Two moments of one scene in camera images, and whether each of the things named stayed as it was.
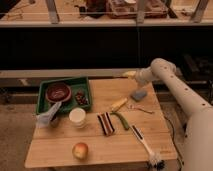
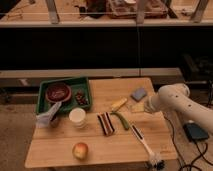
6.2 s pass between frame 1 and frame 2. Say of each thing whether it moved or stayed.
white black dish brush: stayed
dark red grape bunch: stayed
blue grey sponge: stayed
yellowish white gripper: moved
